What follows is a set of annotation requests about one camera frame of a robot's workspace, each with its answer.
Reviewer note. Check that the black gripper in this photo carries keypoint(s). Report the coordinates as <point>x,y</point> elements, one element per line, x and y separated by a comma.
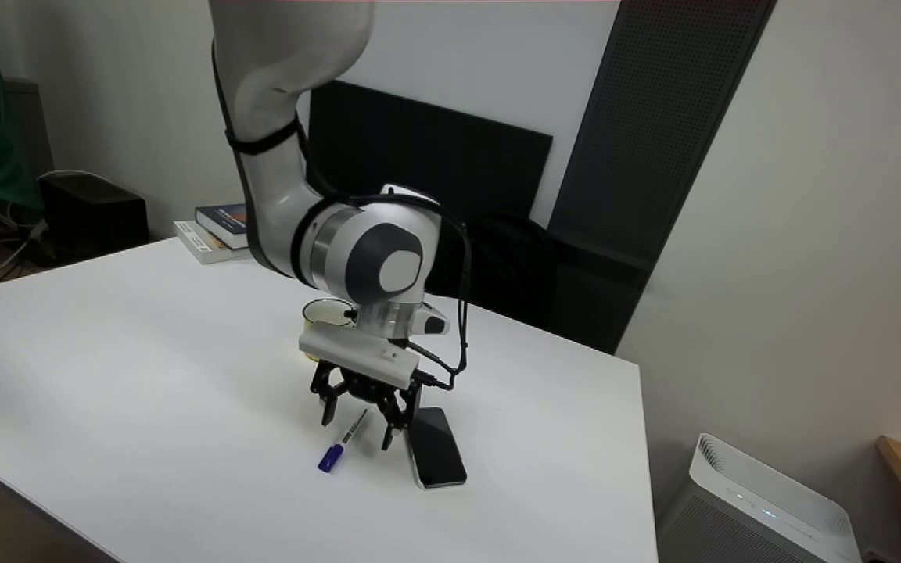
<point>368,388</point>

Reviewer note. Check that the blue capped white marker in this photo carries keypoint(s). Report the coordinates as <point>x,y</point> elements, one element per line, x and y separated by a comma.
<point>333,458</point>

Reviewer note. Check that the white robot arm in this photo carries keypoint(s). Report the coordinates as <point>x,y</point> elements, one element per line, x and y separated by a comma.
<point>284,63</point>

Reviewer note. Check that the black smartphone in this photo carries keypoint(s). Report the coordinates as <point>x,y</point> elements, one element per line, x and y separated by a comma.
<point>438,454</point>

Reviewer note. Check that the black office chair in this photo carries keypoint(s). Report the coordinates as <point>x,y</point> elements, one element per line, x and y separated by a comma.
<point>554,282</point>

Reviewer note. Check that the white paperback book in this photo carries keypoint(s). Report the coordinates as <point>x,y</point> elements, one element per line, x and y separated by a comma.
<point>198,244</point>

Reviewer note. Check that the black leaning board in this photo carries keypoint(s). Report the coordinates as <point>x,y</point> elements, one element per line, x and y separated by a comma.
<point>470,167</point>

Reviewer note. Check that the black speaker box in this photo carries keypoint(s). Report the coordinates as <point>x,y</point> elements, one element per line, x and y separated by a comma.
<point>94,215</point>

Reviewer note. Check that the grey plastic bin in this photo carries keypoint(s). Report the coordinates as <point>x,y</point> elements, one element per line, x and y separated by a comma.
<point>743,516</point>

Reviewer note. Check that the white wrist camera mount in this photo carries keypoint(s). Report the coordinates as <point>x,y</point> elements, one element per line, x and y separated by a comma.
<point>358,348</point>

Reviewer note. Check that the dark tall wall panel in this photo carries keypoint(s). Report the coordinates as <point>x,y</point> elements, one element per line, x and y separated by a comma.
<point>660,113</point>

